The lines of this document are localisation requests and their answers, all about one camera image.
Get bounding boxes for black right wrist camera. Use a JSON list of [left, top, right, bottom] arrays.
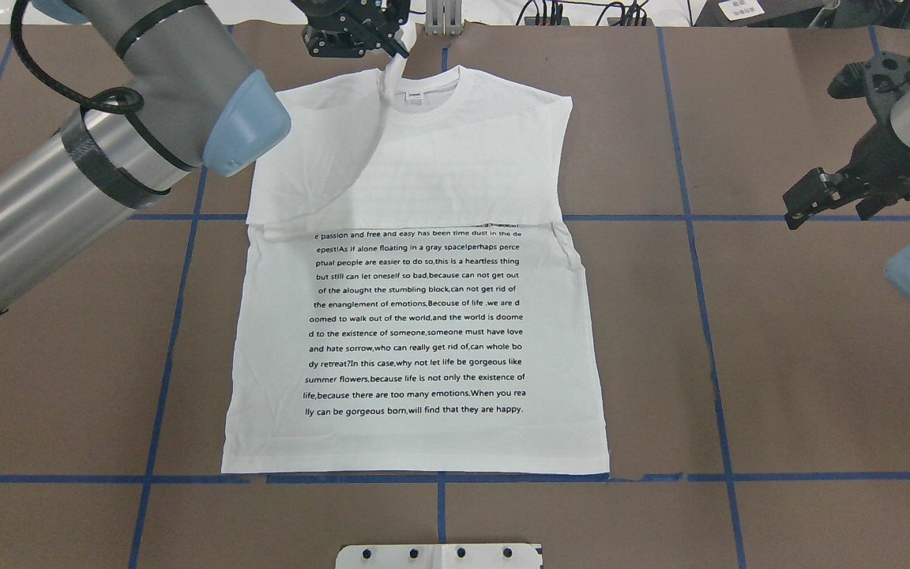
[[827, 51, 910, 100]]

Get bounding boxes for aluminium frame post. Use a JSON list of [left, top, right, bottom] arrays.
[[425, 0, 464, 36]]

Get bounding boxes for white long-sleeve printed shirt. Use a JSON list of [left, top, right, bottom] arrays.
[[221, 61, 610, 475]]

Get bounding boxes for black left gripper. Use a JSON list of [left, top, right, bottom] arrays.
[[293, 1, 411, 58]]

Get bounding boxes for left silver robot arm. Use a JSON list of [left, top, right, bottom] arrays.
[[0, 1, 291, 318]]

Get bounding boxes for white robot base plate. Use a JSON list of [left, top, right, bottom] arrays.
[[335, 543, 544, 568]]

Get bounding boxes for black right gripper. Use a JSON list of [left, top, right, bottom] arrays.
[[783, 163, 908, 230]]

